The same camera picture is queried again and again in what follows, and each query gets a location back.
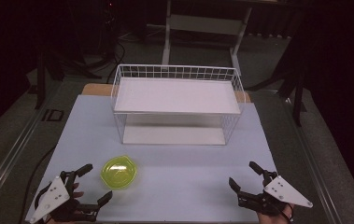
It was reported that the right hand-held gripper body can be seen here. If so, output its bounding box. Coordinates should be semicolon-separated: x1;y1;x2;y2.
237;175;314;217

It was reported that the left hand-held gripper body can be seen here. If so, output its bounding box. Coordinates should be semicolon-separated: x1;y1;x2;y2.
24;170;100;224

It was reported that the person's left hand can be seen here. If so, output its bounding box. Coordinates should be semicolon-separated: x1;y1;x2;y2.
45;182;85;224

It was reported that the person's right hand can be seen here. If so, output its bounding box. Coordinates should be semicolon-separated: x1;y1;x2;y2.
257;203;294;224

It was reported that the green plastic bowl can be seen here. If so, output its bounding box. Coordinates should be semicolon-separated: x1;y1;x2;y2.
100;155;138;190

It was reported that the pale blue table mat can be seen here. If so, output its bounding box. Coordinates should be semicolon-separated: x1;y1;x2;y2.
25;94;279;224

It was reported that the black metal stand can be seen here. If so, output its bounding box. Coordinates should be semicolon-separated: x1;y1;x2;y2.
34;46;65;110
245;8;310;127

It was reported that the metal floor rail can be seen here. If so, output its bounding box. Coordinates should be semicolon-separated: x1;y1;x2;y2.
281;96;342;224
0;92;61;216

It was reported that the black rectangular floor bracket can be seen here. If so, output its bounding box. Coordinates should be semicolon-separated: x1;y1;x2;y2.
41;108;65;122

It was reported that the white wire shelf rack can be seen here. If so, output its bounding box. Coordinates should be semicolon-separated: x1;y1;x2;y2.
110;63;247;147

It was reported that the bundle of black cables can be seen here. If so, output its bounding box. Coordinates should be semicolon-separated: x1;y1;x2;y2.
56;1;127;84

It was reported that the white metal table frame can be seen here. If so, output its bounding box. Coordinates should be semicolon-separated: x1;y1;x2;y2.
161;0;254;77

